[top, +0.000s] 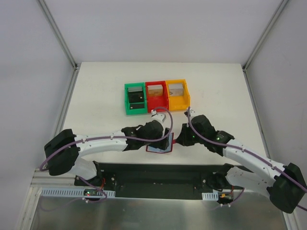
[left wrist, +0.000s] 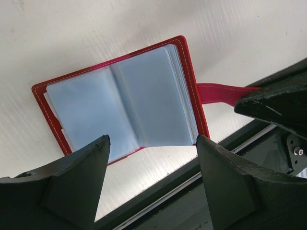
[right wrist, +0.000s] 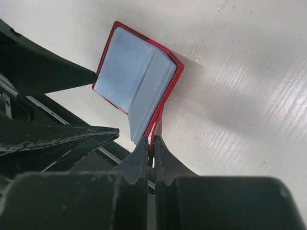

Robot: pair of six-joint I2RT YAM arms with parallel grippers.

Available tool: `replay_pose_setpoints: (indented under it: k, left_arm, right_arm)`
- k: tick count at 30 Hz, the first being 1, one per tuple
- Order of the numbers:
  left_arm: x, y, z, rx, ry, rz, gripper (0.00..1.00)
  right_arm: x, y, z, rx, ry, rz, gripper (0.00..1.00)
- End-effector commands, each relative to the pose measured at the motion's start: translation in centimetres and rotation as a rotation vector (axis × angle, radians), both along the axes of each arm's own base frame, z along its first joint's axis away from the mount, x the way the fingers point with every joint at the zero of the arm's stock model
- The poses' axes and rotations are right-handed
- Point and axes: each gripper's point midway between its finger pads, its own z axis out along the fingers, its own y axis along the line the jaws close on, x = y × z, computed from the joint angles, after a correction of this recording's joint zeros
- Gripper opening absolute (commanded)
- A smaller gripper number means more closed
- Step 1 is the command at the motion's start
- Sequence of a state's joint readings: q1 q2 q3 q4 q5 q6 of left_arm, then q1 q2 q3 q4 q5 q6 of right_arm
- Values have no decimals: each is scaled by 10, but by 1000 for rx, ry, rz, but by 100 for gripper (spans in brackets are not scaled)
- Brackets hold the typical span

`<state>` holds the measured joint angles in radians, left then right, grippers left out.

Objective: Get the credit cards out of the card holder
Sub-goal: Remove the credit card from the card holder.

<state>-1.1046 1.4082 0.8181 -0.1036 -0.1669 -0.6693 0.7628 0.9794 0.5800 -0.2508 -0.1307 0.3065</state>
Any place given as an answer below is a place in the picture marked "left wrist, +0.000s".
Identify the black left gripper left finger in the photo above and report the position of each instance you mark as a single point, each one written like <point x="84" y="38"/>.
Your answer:
<point x="62" y="195"/>

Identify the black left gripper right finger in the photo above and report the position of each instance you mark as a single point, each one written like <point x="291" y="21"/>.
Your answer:
<point x="242" y="195"/>

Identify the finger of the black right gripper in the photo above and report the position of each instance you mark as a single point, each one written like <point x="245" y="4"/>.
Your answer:
<point x="281" y="100"/>

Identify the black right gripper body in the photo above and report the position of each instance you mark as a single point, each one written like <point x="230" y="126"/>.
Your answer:
<point x="298" y="152"/>

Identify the red leather card holder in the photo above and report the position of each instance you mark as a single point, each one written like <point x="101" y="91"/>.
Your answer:
<point x="144" y="99"/>

